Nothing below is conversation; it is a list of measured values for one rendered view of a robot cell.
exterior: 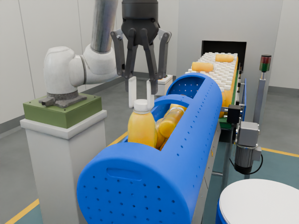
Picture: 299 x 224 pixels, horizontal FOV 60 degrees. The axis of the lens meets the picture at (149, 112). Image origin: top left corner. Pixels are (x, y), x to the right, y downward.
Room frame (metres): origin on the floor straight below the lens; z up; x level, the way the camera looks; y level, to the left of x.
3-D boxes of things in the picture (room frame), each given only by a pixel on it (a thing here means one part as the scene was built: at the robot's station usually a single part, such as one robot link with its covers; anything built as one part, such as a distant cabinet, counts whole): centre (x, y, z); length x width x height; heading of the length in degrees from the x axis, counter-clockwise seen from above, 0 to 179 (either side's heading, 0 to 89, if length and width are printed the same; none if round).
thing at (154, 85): (0.56, -0.02, 1.37); 0.03 x 0.01 x 0.05; 71
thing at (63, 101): (1.28, 0.46, 1.11); 0.22 x 0.18 x 0.06; 153
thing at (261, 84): (1.70, -0.76, 0.55); 0.04 x 0.04 x 1.10; 71
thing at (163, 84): (1.75, -0.09, 1.05); 0.20 x 0.10 x 0.10; 161
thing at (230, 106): (1.43, -0.50, 0.95); 0.10 x 0.07 x 0.10; 71
